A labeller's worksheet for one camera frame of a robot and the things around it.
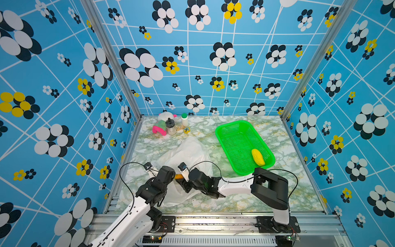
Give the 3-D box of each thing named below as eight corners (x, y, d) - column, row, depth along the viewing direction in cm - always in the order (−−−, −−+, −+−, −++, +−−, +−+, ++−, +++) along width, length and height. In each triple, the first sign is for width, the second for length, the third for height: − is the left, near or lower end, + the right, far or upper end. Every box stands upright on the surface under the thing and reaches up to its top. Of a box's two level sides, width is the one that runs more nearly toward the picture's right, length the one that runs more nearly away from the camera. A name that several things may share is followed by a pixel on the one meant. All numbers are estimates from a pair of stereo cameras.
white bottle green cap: (182, 127, 115) (180, 119, 108) (182, 121, 119) (181, 112, 112) (188, 127, 115) (187, 119, 108) (188, 120, 119) (187, 112, 112)
